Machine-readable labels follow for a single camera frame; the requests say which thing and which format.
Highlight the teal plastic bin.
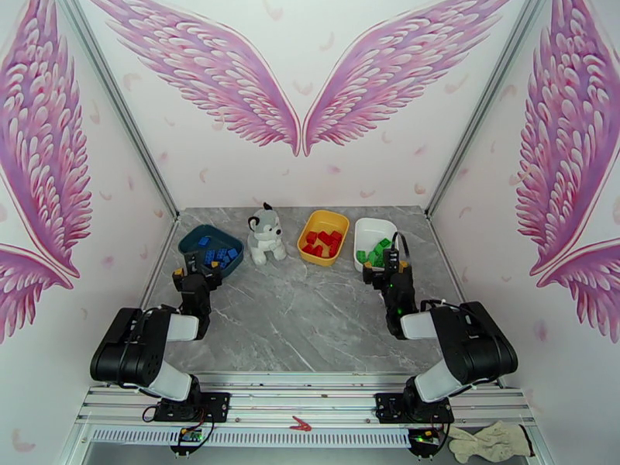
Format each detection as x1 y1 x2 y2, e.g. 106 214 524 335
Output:
177 225 246 280

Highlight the white plastic bin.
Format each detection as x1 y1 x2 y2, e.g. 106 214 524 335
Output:
353 217 401 276

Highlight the grey white husky plush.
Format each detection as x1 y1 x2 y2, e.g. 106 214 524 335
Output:
246 202 288 266

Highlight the yellow plastic bin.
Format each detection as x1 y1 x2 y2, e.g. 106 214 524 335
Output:
296 209 351 267

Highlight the small circuit board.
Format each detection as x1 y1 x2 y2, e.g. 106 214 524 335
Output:
408 427 444 456
168 425 208 454

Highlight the pale work glove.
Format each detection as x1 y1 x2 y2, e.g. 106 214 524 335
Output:
445 425 491 463
472 421 534 457

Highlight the aluminium table side rail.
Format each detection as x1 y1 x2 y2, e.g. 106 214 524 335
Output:
137 217 179 310
427 215 506 384

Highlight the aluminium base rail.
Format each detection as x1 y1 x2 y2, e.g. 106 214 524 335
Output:
74 373 539 431

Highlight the white perforated cable tray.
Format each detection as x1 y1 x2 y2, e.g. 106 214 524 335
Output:
89 428 413 449

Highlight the aluminium frame post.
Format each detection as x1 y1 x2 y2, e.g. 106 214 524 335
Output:
53 0 181 220

